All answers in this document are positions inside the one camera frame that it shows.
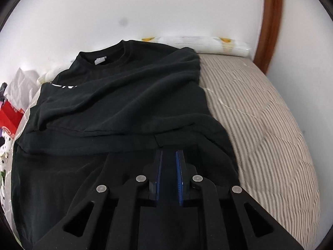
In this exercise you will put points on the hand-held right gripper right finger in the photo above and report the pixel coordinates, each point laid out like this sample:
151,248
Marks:
179,177

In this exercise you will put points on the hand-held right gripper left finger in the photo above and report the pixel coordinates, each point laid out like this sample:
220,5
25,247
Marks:
158,177

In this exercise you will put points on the black t-shirt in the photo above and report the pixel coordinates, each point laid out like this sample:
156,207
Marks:
124,96

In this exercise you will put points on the striped quilted bed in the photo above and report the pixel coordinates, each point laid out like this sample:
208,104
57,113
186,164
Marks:
260,135

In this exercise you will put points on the white patterned pillow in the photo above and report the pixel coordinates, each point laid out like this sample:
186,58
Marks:
208,44

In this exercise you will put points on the white floral printed cloth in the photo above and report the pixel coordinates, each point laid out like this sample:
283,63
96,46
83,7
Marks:
5,161

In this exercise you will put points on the red bag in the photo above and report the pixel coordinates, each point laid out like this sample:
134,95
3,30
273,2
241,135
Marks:
9,119

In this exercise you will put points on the white plastic bag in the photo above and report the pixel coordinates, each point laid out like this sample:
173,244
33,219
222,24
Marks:
23,88

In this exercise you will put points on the dark cloth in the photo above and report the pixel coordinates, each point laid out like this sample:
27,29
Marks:
3,91

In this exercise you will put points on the brown wooden door frame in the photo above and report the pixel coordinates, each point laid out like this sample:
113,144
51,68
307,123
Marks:
270,18

